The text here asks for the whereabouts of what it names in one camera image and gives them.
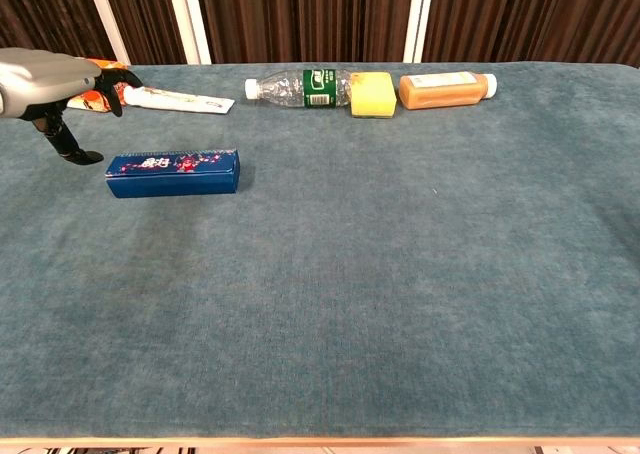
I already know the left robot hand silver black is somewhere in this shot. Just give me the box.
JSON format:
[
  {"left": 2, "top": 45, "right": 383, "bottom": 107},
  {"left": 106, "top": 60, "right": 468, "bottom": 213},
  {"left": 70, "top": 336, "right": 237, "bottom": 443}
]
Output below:
[{"left": 0, "top": 47, "right": 145, "bottom": 166}]

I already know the blue glasses case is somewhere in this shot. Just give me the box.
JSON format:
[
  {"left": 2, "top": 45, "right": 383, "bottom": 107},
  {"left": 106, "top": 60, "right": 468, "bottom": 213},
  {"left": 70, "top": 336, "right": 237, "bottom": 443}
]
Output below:
[{"left": 104, "top": 148, "right": 241, "bottom": 199}]

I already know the orange biscuit box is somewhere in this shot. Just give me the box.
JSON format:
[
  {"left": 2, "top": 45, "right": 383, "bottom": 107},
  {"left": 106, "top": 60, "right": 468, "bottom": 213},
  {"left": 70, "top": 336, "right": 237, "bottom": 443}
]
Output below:
[{"left": 67, "top": 57, "right": 132, "bottom": 113}]

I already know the white toothpaste tube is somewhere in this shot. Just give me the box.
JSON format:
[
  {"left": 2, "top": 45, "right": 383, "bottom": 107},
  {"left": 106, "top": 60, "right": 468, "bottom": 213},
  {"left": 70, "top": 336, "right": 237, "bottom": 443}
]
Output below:
[{"left": 122, "top": 85, "right": 236, "bottom": 116}]

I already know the clear bottle green label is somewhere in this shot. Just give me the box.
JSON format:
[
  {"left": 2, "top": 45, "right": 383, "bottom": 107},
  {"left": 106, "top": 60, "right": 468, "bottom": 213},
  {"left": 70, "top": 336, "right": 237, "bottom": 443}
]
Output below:
[{"left": 244, "top": 68, "right": 354, "bottom": 109}]

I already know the dark brown curtain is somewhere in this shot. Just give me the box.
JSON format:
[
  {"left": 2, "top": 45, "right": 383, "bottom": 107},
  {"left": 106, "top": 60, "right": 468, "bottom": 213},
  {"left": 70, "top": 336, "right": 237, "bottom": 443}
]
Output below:
[{"left": 0, "top": 0, "right": 640, "bottom": 69}]

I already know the yellow sponge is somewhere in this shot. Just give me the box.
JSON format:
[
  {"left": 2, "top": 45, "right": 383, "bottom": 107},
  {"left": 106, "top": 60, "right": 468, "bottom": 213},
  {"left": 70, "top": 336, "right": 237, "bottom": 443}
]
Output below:
[{"left": 349, "top": 71, "right": 398, "bottom": 120}]

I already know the teal table cloth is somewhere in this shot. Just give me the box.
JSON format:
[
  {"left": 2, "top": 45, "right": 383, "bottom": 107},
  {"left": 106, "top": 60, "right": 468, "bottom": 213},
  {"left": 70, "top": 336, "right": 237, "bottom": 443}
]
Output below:
[{"left": 0, "top": 62, "right": 640, "bottom": 440}]

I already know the brown drink bottle white cap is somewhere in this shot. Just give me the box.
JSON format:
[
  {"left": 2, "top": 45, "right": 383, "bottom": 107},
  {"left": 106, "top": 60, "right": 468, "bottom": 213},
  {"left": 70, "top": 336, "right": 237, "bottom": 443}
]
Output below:
[{"left": 398, "top": 71, "right": 499, "bottom": 111}]

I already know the thin white frame post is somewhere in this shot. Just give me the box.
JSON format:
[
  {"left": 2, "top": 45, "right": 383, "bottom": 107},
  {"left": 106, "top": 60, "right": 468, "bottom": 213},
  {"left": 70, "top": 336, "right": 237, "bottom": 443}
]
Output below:
[{"left": 83, "top": 0, "right": 132, "bottom": 67}]

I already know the wide white frame post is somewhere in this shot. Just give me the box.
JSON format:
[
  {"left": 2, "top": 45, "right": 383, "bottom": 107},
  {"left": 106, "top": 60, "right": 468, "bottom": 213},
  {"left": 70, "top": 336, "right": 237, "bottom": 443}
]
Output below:
[
  {"left": 402, "top": 0, "right": 437, "bottom": 64},
  {"left": 164, "top": 0, "right": 213, "bottom": 65}
]

